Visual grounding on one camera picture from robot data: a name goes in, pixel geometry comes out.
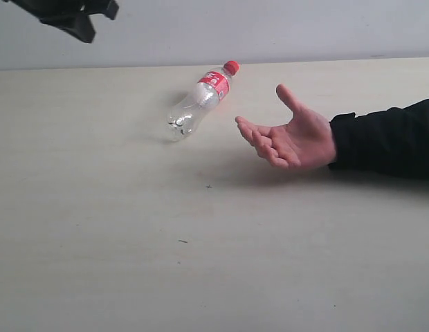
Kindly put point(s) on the person's open hand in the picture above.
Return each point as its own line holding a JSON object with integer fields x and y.
{"x": 306, "y": 142}

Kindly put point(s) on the black-sleeved forearm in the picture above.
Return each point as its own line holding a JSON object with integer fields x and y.
{"x": 393, "y": 142}

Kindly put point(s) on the clear red-label cola bottle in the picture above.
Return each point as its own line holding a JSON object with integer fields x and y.
{"x": 185, "y": 117}

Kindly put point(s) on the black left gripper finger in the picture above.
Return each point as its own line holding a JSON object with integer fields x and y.
{"x": 77, "y": 25}

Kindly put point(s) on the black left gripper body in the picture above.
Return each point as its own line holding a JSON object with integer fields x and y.
{"x": 63, "y": 10}

